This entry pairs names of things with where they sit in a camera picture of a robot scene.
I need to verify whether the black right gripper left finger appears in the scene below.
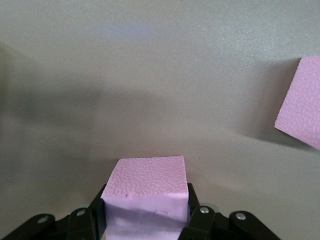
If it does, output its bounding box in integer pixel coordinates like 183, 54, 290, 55
0, 183, 108, 240

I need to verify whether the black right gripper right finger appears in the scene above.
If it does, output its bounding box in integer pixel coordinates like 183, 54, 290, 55
178, 183, 281, 240

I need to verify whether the pink foam cube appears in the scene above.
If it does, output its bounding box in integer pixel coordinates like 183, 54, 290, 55
100, 155, 189, 240
274, 55, 320, 151

